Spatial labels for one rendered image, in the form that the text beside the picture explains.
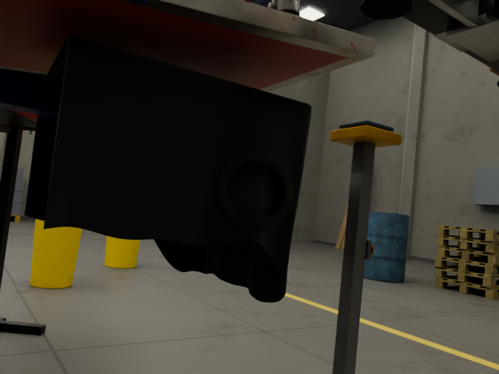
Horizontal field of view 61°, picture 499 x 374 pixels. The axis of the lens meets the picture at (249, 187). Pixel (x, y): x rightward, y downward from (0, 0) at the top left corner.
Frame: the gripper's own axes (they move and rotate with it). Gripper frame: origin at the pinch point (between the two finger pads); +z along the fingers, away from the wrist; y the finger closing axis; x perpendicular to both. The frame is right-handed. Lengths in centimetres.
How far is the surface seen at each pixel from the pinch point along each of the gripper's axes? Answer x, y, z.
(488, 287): 192, 444, 142
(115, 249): 354, 45, 94
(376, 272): 300, 371, 137
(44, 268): 253, -31, 91
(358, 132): -15.6, 11.2, 16.4
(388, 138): -18.3, 19.1, 17.6
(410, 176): 613, 841, -10
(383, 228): 296, 379, 78
